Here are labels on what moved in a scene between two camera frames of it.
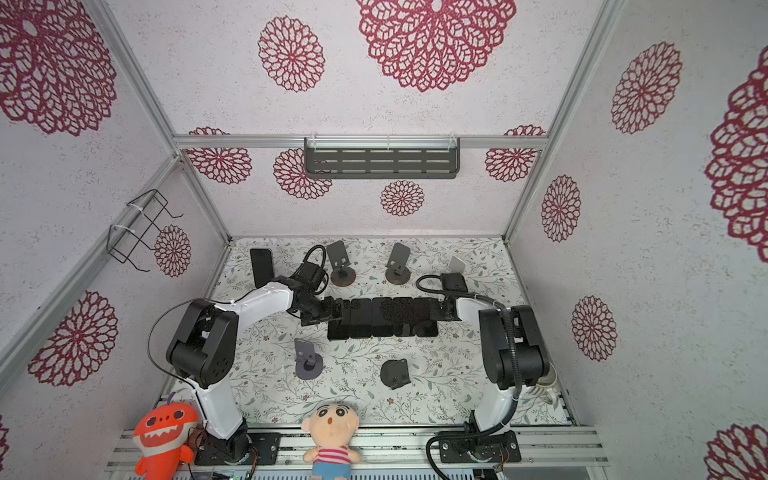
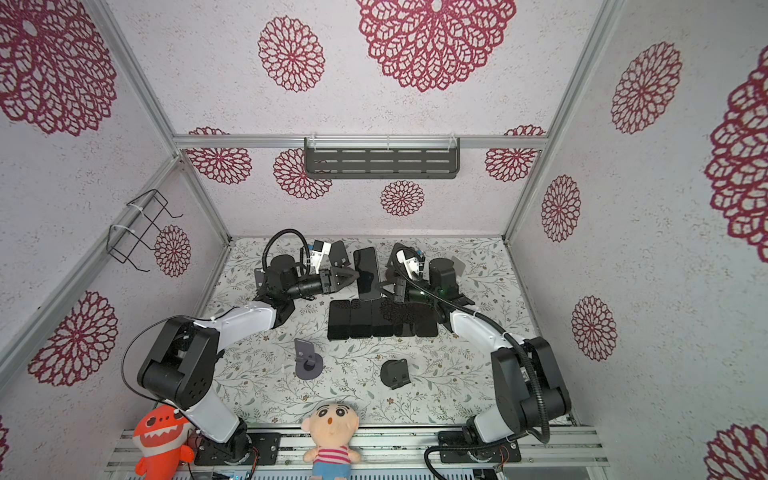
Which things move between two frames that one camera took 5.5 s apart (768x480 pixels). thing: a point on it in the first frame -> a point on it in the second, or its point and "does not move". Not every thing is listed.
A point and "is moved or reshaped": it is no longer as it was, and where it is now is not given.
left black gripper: x=308 y=320 -> x=329 y=278
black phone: x=423 y=325 does not move
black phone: x=382 y=320 does not move
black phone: x=339 y=324 does not move
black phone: x=262 y=264 is moved or reshaped
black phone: x=361 y=318 does not move
